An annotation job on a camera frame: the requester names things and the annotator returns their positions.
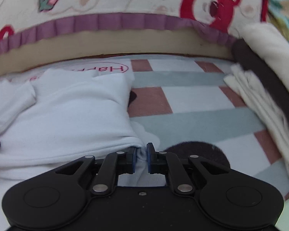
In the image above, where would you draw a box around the floral quilt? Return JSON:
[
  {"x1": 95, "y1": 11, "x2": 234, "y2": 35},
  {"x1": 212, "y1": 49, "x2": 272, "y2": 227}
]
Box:
[{"x1": 262, "y1": 0, "x2": 289, "y2": 51}]

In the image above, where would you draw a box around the checked dog print bed sheet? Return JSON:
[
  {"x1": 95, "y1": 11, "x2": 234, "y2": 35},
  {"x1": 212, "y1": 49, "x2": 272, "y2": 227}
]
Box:
[{"x1": 0, "y1": 55, "x2": 289, "y2": 198}]

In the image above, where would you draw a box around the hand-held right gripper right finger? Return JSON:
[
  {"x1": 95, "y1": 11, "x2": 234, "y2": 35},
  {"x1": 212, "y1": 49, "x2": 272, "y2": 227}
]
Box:
[{"x1": 146, "y1": 142, "x2": 230, "y2": 195}]

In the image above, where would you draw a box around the white long sleeve shirt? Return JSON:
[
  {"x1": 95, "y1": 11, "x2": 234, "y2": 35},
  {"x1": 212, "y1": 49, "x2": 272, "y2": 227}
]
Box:
[{"x1": 0, "y1": 67, "x2": 159, "y2": 231}]

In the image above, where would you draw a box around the white folded garment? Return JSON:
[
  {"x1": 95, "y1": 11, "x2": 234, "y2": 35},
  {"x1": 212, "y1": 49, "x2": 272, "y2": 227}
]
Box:
[{"x1": 223, "y1": 64, "x2": 289, "y2": 182}]

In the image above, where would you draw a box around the cream folded garment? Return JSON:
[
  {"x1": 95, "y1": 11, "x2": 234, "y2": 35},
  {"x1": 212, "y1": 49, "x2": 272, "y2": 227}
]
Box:
[{"x1": 238, "y1": 23, "x2": 289, "y2": 116}]

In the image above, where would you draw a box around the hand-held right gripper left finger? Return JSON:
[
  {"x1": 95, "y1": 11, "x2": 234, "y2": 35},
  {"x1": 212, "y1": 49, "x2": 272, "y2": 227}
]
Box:
[{"x1": 55, "y1": 146, "x2": 138, "y2": 196}]

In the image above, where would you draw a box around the dark brown folded garment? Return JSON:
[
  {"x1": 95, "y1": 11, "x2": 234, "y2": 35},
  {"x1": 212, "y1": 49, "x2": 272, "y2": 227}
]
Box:
[{"x1": 231, "y1": 38, "x2": 289, "y2": 145}]

